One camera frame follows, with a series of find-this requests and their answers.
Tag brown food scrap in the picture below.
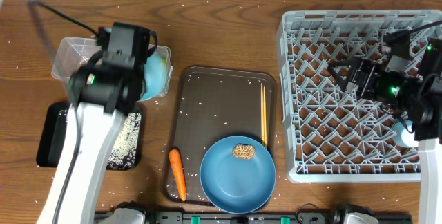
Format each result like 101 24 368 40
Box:
232 144 256 160

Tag blue plate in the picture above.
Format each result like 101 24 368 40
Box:
200 136 276 214

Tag orange carrot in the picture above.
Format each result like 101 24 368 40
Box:
169 149 187 201

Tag light blue rice bowl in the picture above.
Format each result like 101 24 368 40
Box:
139 53 169 102

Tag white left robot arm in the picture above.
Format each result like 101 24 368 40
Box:
38 22 158 223

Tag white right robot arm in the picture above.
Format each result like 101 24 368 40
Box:
327 30 441 223

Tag grey dishwasher rack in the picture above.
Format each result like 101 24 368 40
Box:
276 10 441 183

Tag black waste tray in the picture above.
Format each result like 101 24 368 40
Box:
36 102 142 167

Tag wooden chopstick right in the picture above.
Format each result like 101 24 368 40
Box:
263 85 267 149

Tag wooden chopstick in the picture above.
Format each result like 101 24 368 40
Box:
260 83 265 146
263 85 267 149

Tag wooden chopstick left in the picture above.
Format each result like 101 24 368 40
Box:
260 83 265 146

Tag brown serving tray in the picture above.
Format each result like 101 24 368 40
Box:
167 66 277 206

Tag clear plastic bin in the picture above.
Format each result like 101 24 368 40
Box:
52 37 173 97

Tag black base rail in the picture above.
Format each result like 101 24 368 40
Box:
93 203 413 224

